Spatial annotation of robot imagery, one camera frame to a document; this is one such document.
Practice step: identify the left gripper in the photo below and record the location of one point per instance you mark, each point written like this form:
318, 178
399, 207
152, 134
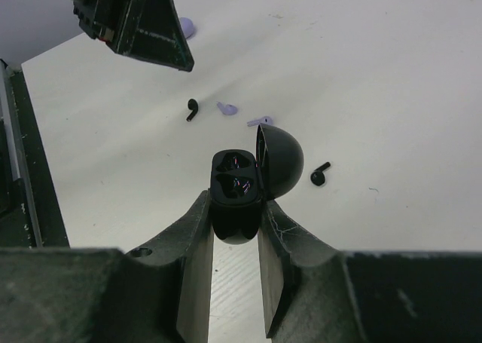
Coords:
145, 30

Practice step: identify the purple earbud left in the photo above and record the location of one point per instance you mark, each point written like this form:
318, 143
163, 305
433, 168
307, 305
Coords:
227, 109

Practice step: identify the purple earbud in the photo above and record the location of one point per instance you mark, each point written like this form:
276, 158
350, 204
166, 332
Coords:
227, 109
263, 120

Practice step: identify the black earbud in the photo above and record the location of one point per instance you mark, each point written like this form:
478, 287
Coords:
193, 107
317, 177

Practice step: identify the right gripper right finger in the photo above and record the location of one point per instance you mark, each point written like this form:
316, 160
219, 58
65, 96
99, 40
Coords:
314, 293

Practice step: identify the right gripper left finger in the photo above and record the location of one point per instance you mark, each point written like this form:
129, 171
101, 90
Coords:
157, 292

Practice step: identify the purple earbud right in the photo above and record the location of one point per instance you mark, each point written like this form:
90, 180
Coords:
263, 120

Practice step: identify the black earbud charging case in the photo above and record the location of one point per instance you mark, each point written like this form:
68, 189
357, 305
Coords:
241, 183

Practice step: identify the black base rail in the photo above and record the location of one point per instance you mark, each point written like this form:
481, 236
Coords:
30, 213

